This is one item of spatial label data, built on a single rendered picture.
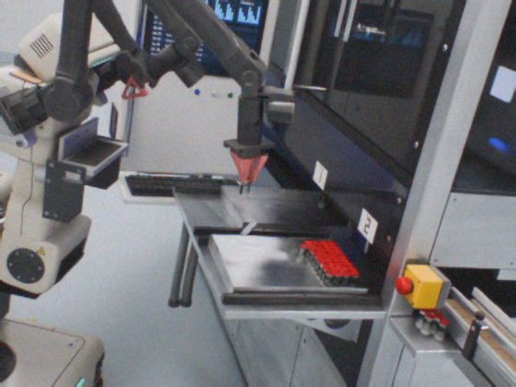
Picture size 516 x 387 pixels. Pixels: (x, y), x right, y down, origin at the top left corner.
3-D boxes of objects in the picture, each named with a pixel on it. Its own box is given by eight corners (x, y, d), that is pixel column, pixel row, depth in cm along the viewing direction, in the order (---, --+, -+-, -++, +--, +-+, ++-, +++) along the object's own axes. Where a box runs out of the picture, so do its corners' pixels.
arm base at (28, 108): (19, 90, 163) (-8, 101, 152) (48, 76, 161) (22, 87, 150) (40, 123, 165) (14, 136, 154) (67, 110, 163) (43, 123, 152)
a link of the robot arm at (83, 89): (40, 87, 159) (29, 94, 154) (76, 69, 156) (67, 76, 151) (63, 123, 162) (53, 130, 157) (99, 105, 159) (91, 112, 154)
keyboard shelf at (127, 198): (231, 178, 258) (233, 171, 257) (255, 209, 234) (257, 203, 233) (111, 172, 241) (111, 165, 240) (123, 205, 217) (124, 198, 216)
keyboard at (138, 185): (236, 183, 246) (237, 177, 245) (248, 200, 234) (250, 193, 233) (123, 179, 231) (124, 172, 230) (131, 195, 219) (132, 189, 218)
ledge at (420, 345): (439, 324, 168) (441, 318, 167) (469, 357, 157) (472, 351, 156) (388, 323, 163) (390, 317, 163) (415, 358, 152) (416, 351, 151)
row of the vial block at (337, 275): (315, 255, 185) (318, 240, 184) (340, 291, 170) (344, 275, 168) (307, 255, 185) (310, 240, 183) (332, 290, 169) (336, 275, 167)
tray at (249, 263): (326, 250, 190) (328, 239, 189) (364, 300, 168) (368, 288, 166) (207, 245, 179) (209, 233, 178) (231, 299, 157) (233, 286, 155)
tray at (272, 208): (319, 201, 224) (322, 191, 223) (350, 238, 201) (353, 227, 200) (219, 195, 213) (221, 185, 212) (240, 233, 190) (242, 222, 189)
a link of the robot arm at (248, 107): (240, 87, 153) (236, 94, 147) (271, 90, 152) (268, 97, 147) (239, 118, 155) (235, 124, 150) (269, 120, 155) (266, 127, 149)
